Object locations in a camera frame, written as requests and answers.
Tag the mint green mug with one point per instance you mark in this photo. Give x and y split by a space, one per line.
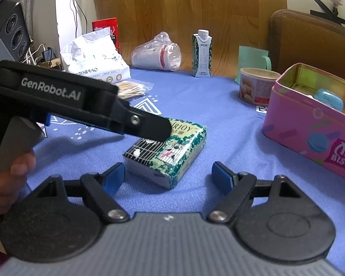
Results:
253 57

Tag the pink biscuit tin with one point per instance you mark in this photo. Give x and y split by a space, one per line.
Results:
293 126

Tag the person's left hand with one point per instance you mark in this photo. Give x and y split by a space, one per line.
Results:
5 189

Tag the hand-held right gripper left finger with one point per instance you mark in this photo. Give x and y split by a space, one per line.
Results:
115 178

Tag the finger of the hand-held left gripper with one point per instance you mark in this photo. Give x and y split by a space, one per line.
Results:
149 128

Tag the blue plastic case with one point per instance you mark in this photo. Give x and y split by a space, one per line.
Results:
329 99

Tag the green and white milk carton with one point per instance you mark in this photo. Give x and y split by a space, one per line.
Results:
201 57

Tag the white paper label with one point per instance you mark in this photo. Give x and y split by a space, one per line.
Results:
261 111

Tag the black tape strips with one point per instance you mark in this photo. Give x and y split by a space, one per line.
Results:
330 14

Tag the blue printed tablecloth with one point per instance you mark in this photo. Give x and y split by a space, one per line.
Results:
218 120

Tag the red tin box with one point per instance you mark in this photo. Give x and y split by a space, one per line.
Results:
106 24

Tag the beige power strip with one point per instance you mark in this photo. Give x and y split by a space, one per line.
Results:
50 64

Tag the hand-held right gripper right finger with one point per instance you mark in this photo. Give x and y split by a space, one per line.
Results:
221 175

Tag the round biscuit can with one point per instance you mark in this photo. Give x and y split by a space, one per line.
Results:
256 89

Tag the green patterned tissue packet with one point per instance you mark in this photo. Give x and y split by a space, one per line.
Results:
175 155

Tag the brown chair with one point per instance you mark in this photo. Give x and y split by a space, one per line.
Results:
304 40

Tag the black charger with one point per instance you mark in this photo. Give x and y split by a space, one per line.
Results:
49 54

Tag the white tissue pack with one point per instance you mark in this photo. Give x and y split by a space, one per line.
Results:
97 63

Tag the paper cups in plastic bag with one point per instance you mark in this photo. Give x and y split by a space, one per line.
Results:
155 54

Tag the bag of cotton swabs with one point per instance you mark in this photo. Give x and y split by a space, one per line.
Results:
130 89

